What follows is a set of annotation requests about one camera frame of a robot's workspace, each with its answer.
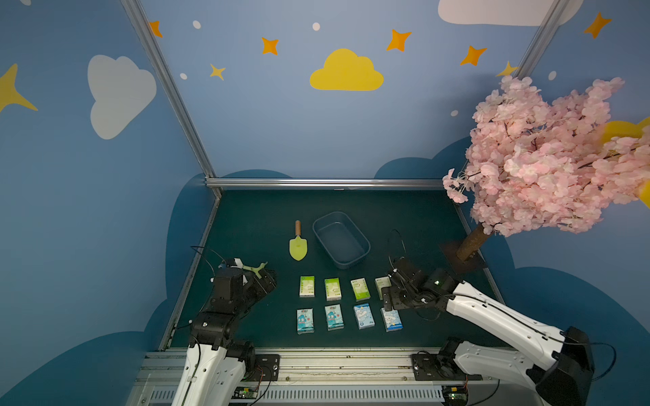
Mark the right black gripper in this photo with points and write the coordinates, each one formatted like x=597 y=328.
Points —
x=393 y=285

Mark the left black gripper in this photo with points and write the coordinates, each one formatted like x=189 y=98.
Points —
x=261 y=279

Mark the green pocket tissue pack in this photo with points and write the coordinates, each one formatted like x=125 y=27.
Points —
x=333 y=289
x=307 y=287
x=383 y=285
x=360 y=289

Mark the blue pocket tissue pack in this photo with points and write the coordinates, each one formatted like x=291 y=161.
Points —
x=392 y=320
x=304 y=321
x=363 y=316
x=334 y=317

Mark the blue plastic storage box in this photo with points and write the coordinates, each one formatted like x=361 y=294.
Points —
x=342 y=239

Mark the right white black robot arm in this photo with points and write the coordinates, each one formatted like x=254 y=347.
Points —
x=557 y=365

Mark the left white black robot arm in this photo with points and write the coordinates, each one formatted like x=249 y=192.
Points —
x=216 y=363

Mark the left green circuit board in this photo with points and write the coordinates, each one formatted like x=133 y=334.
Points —
x=245 y=393

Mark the green circuit board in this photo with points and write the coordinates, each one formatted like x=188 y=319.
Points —
x=245 y=393
x=454 y=396

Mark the right green circuit board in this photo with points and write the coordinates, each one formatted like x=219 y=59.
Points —
x=454 y=396

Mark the pink blossom artificial tree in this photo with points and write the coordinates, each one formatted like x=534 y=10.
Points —
x=533 y=164

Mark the green rake wooden handle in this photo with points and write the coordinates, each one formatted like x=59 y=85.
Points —
x=256 y=270

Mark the green trowel wooden handle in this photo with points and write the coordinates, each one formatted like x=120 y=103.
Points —
x=298 y=247

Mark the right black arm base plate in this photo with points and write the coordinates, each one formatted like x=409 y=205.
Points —
x=428 y=367

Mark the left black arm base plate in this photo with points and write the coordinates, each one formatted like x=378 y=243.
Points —
x=265 y=369

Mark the aluminium front rail frame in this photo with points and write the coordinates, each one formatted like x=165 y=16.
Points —
x=322 y=376

